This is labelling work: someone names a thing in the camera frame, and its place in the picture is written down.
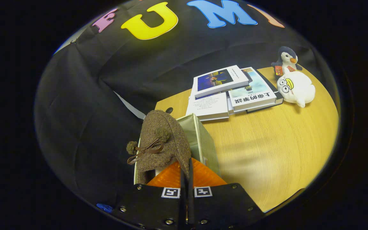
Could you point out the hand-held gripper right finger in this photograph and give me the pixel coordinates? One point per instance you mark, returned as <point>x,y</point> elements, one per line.
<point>222,209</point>

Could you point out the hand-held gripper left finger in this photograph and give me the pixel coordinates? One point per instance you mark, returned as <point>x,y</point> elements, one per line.
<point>155,209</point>

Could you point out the brown fuzzy moccasin shoe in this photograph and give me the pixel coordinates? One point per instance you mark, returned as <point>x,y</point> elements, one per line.
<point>168,150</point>

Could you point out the pale green fabric storage box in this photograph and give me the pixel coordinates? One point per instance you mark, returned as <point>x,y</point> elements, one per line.
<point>203,140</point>

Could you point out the white text-covered book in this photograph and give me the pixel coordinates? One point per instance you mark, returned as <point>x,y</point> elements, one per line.
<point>208,107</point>

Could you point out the book with sky cover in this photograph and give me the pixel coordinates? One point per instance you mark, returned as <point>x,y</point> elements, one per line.
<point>252,95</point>

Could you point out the black book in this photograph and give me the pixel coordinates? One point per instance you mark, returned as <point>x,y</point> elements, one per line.
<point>279,97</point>

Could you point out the book with blue night cover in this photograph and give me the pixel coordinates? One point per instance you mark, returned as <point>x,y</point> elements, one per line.
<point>219,80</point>

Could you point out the white round plush toy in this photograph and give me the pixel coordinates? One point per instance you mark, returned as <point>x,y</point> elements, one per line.
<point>299,88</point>

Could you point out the penguin plush toy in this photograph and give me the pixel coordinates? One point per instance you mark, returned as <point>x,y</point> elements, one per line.
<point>287,59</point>

